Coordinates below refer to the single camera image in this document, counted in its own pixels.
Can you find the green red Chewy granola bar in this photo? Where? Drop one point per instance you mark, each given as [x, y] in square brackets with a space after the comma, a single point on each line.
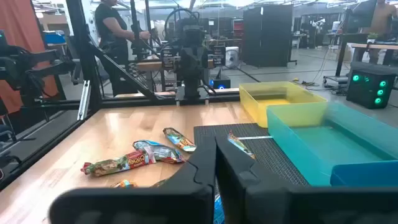
[118, 165]

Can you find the teal plastic bin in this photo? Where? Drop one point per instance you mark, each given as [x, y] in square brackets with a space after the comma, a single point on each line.
[326, 149]

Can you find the black monitor stand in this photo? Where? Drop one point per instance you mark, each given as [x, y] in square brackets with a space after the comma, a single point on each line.
[342, 46]

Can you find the black aluminium frame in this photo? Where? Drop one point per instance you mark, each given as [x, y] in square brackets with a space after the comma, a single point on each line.
[84, 46]

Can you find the wooden desk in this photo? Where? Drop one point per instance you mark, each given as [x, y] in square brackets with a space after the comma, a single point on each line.
[379, 46]

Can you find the dark ribbed mat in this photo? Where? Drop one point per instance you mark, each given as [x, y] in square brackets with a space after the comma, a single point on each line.
[273, 155]

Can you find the blue silver granola bar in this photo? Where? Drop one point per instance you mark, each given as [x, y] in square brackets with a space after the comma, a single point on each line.
[219, 208]

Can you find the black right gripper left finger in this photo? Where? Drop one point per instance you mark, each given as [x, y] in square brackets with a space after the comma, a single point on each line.
[140, 205]

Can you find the white green snack packet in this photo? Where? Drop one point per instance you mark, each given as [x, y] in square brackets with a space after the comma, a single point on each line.
[161, 152]

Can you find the black box white labels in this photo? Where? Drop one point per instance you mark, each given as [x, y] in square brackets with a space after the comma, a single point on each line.
[168, 58]
[219, 55]

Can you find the black monitor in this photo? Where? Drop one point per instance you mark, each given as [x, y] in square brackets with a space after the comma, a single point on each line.
[362, 14]

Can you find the blue storage box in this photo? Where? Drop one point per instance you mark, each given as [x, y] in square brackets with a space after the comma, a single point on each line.
[54, 38]

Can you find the white round fan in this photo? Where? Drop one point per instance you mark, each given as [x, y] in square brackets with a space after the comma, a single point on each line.
[232, 57]

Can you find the silver frame bracket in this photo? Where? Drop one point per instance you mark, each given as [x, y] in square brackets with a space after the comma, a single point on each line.
[84, 99]

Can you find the orange curtain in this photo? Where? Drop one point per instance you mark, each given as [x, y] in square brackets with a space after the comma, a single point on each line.
[18, 31]

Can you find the blue plastic bin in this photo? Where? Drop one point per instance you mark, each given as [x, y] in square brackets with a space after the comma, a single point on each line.
[363, 175]

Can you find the white strip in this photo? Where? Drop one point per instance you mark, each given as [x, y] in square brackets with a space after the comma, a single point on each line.
[255, 137]

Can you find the black computer green lights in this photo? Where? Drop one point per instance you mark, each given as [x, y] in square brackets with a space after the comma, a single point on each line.
[370, 87]

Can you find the wooden background table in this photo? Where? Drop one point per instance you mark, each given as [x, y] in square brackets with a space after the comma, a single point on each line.
[152, 66]

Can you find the black partition screen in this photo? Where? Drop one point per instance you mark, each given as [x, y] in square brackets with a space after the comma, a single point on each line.
[267, 37]

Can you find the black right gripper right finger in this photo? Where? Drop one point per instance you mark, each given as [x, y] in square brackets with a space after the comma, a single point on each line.
[280, 205]

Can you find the small potted plant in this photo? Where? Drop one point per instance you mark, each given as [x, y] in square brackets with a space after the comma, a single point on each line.
[372, 36]

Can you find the yellow plastic bin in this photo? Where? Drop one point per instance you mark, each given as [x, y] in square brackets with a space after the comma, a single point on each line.
[248, 102]

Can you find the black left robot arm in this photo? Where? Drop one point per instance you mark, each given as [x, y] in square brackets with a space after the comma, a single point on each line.
[192, 93]

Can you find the person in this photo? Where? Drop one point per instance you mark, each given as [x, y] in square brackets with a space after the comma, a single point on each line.
[382, 18]
[112, 31]

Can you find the black device blue light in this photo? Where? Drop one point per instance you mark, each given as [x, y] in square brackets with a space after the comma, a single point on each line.
[220, 84]

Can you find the orange teal granola bar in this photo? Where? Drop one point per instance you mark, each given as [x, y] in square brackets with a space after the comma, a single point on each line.
[180, 140]
[124, 184]
[239, 144]

